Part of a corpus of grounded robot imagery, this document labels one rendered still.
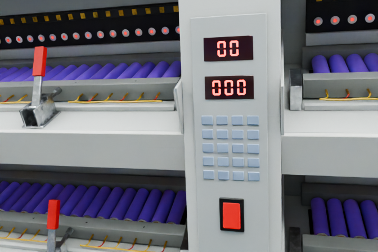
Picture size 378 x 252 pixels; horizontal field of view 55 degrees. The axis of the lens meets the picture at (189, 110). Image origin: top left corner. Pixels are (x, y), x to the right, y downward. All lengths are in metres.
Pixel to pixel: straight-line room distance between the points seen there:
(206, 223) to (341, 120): 0.17
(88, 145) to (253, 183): 0.18
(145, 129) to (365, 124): 0.21
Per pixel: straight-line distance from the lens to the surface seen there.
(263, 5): 0.35
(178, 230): 0.48
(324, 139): 0.36
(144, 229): 0.49
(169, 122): 0.39
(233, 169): 0.36
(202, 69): 0.35
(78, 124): 0.43
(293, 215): 0.53
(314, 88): 0.42
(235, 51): 0.34
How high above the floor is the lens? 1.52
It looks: 8 degrees down
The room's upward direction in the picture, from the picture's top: 2 degrees counter-clockwise
